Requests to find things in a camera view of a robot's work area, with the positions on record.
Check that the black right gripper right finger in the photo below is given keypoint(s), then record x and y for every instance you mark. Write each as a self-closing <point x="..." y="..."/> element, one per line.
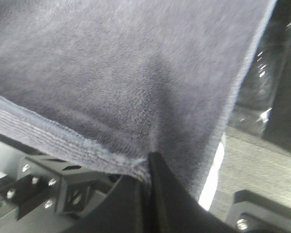
<point x="175" y="209"/>

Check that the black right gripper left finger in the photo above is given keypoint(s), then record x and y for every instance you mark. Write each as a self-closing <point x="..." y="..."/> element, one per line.
<point x="120" y="212"/>

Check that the grey microfiber towel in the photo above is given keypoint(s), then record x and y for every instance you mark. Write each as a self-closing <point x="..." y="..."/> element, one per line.
<point x="102" y="83"/>

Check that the black metal frame bracket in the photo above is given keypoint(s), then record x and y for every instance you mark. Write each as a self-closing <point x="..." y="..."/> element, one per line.
<point x="50" y="195"/>

